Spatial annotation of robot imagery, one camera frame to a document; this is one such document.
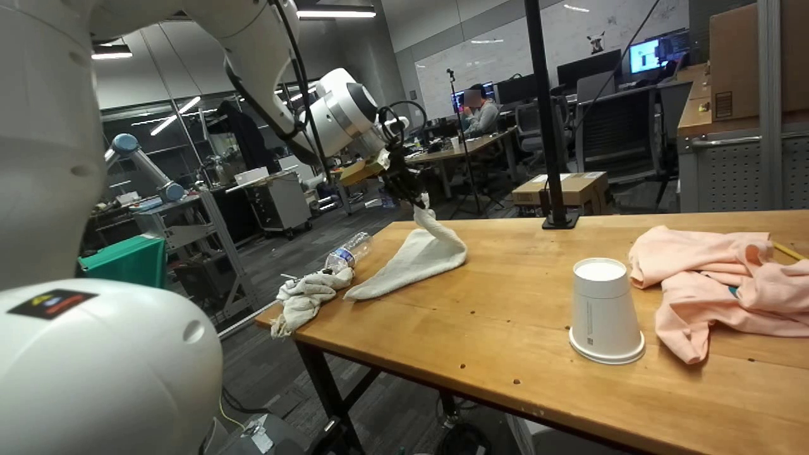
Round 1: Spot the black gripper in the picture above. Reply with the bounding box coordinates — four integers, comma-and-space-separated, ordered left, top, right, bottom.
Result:
385, 146, 422, 207

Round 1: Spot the white square cloth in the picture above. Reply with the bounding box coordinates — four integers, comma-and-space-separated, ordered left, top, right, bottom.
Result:
345, 193, 469, 300

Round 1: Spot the grey background robot arm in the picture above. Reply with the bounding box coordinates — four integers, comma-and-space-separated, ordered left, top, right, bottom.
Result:
103, 131, 185, 202

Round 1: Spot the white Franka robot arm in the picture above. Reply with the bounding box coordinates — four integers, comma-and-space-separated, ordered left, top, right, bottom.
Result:
0, 0, 386, 455

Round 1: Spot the pink crumpled cloth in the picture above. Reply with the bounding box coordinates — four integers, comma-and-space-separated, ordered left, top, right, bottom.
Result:
630, 224, 809, 363

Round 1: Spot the seated person in background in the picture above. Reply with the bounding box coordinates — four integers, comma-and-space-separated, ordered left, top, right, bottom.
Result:
464, 83, 500, 137

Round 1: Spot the clear plastic water bottle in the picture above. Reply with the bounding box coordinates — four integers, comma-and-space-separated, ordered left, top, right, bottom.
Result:
327, 233, 371, 270

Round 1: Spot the black vertical pole stand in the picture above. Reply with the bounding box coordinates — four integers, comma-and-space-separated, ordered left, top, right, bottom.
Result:
523, 0, 576, 231

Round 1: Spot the white crumpled rag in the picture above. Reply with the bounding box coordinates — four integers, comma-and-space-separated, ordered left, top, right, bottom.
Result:
270, 269, 354, 339

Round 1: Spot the cardboard box on floor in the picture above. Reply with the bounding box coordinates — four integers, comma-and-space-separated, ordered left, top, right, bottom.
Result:
512, 172, 608, 207

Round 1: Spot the white paper cup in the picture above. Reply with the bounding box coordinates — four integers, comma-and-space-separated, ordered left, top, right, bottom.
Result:
568, 257, 648, 363

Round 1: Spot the computer monitor lit screen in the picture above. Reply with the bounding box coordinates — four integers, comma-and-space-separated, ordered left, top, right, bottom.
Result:
630, 37, 670, 76

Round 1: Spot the green bin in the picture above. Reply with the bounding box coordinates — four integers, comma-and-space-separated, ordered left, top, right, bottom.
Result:
78, 233, 167, 287

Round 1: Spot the grey drawer cabinet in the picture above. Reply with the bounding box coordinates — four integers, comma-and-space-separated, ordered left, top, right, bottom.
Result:
678, 131, 809, 213

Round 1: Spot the large cardboard box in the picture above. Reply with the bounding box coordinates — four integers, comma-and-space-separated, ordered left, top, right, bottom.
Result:
710, 0, 809, 122

